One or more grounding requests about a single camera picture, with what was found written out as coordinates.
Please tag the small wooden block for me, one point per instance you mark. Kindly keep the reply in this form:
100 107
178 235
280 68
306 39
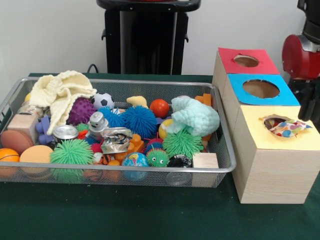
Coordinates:
205 160

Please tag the dark green tablecloth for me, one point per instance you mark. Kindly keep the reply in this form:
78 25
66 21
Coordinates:
125 215

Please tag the rainbow spiky caterpillar toy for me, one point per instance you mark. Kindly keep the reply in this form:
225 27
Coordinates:
157 158

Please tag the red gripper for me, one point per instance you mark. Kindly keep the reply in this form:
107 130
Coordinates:
300 62

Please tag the mint green knitted cloth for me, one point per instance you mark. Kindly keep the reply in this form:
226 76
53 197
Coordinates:
197 115

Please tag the green spiky ball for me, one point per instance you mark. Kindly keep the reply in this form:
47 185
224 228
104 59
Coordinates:
72 151

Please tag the purple knobbly ball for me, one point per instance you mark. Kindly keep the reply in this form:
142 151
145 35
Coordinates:
81 111

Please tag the wooden box with three holes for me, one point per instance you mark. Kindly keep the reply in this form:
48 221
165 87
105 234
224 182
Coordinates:
272 175

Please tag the large polka dot cloth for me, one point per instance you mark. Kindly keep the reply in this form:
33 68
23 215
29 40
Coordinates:
287 128

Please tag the globe print ball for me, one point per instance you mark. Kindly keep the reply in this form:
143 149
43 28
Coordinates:
135 160

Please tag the pale yellow knitted cloth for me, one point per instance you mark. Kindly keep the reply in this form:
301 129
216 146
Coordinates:
62 87

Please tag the red orange ball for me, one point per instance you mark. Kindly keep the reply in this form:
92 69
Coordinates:
160 108

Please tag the small soccer ball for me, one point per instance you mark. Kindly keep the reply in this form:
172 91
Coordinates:
102 101

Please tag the blue spiky ball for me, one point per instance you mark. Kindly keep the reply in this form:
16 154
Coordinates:
138 120

